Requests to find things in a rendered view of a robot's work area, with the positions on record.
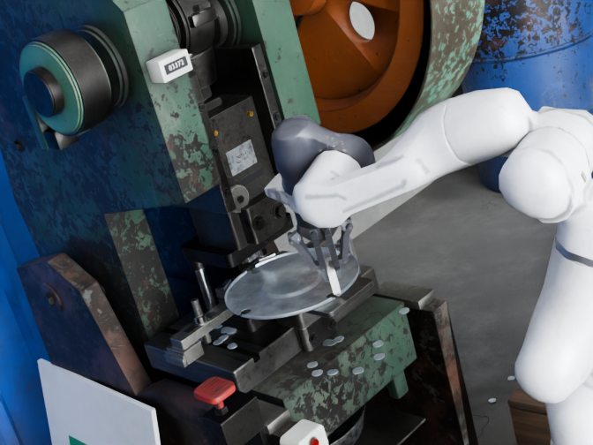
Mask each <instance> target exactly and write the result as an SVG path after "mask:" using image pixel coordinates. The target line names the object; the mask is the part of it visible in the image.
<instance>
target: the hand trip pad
mask: <svg viewBox="0 0 593 445"><path fill-rule="evenodd" d="M235 390H236V387H235V384H234V382H232V381H228V380H225V379H223V378H219V377H211V378H209V379H207V380H206V381H204V382H203V383H202V384H200V385H199V386H198V387H196V388H195V389H194V391H193V393H194V395H195V398H196V399H198V400H200V401H203V402H206V403H209V404H214V405H215V407H216V409H218V410H219V409H221V408H223V407H224V403H223V400H225V399H226V398H227V397H229V396H230V395H231V394H233V393H234V392H235Z"/></svg>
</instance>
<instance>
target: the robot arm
mask: <svg viewBox="0 0 593 445"><path fill-rule="evenodd" d="M271 145H272V149H273V153H274V160H275V165H276V169H277V170H278V172H279V174H277V175H276V176H275V177H274V178H273V179H272V181H271V182H270V183H269V184H268V185H267V186H266V187H265V188H264V189H265V193H266V195H267V197H270V198H272V199H274V200H278V201H280V202H282V203H283V204H285V205H287V206H289V208H290V209H291V210H293V211H294V213H295V217H296V221H297V225H296V230H295V231H294V232H289V233H288V234H287V235H288V240H289V244H290V245H292V246H293V247H295V248H296V249H297V250H298V252H299V253H300V255H301V256H302V258H303V259H304V261H305V262H306V264H307V265H308V267H309V268H310V270H311V271H312V272H315V271H317V270H320V271H321V273H322V276H323V279H324V281H325V282H326V281H330V283H331V286H332V290H333V293H334V295H337V294H341V290H340V286H339V283H338V279H337V278H340V277H342V271H341V267H340V265H341V264H342V263H343V264H346V263H347V262H348V260H349V235H350V233H351V231H352V230H353V228H354V227H353V223H352V220H351V218H350V217H349V216H350V215H352V214H354V213H356V212H358V211H361V210H363V209H366V208H368V207H371V206H373V205H376V204H378V203H380V202H382V201H385V200H389V199H391V198H393V197H395V196H398V195H400V194H403V193H405V192H408V191H410V190H413V189H415V188H418V187H419V186H421V185H424V184H426V183H429V182H431V181H432V180H434V179H437V178H439V177H442V176H445V175H446V174H449V173H452V172H455V171H457V170H462V169H465V168H467V167H469V166H472V165H475V164H476V163H479V162H484V161H488V160H491V159H492V158H494V157H496V156H502V157H508V159H507V161H506V162H505V163H504V165H503V166H502V169H501V171H500V173H499V189H500V191H501V193H502V195H503V196H504V198H505V200H506V202H507V203H508V204H509V205H511V206H512V207H513V208H515V209H516V210H517V211H519V212H521V213H523V214H525V215H527V216H529V217H532V218H536V219H538V220H539V221H540V222H542V223H558V226H557V234H556V235H555V237H554V241H553V245H552V252H551V256H550V260H549V264H548V268H547V272H546V277H545V280H544V286H543V289H542V291H541V293H540V296H539V299H538V301H537V305H536V307H535V310H534V312H533V314H532V317H531V320H530V323H529V327H528V330H527V333H526V336H525V339H524V342H523V345H522V348H521V350H520V353H519V355H518V357H517V360H516V361H515V364H514V377H515V379H516V380H517V382H518V384H519V385H520V387H521V389H522V390H523V391H524V392H525V393H526V394H528V395H529V396H530V397H531V398H533V399H535V400H537V401H538V402H542V403H545V407H546V412H547V417H548V422H549V427H550V432H551V442H550V444H551V445H593V179H592V178H591V175H590V174H591V172H592V170H593V116H592V115H591V114H590V113H589V112H588V111H587V110H579V109H556V108H552V107H542V108H541V109H540V110H539V111H538V112H536V111H533V110H532V109H531V108H530V107H529V105H528V104H527V103H526V102H525V100H524V99H523V97H522V96H521V94H520V93H519V91H515V90H513V89H510V88H497V89H487V90H477V91H473V92H470V93H466V94H461V95H458V96H456V97H455V98H450V99H447V100H444V101H443V102H439V103H437V104H435V105H434V106H432V107H430V108H429V109H427V110H425V111H424V112H422V113H421V114H419V115H418V116H417V118H416V119H415V120H414V122H413V123H412V124H411V125H410V127H409V128H408V129H407V131H406V132H405V133H404V134H403V135H402V136H401V138H400V139H399V140H398V142H397V143H396V144H395V145H394V147H393V148H392V149H391V151H389V152H388V153H387V154H386V155H385V156H383V157H382V158H381V159H380V160H379V161H377V162H376V161H375V156H374V153H373V152H372V148H371V146H370V145H369V144H368V143H367V142H366V141H365V140H364V139H362V138H360V137H358V136H356V135H354V134H349V133H338V132H333V131H330V130H328V129H327V128H325V127H322V126H320V125H318V124H317V123H316V122H314V121H313V120H312V119H311V118H310V117H308V116H306V115H297V116H293V117H289V118H287V119H284V120H283V121H282V122H280V123H279V124H278V125H277V126H276V128H275V129H274V131H273V133H272V140H271ZM339 225H340V226H341V230H342V234H341V249H340V254H339V255H337V253H336V250H335V247H334V241H333V238H332V236H333V235H334V233H335V232H336V231H337V229H338V227H339ZM301 236H302V237H304V238H306V239H308V240H310V241H312V242H313V245H314V248H315V252H316V254H317V258H318V260H315V259H314V258H313V257H312V255H311V253H310V252H309V250H308V249H307V247H306V246H305V244H304V242H303V241H302V240H301ZM322 240H326V241H327V245H328V249H329V252H330V255H331V260H327V261H325V259H324V255H323V252H322V249H321V245H320V242H319V241H322Z"/></svg>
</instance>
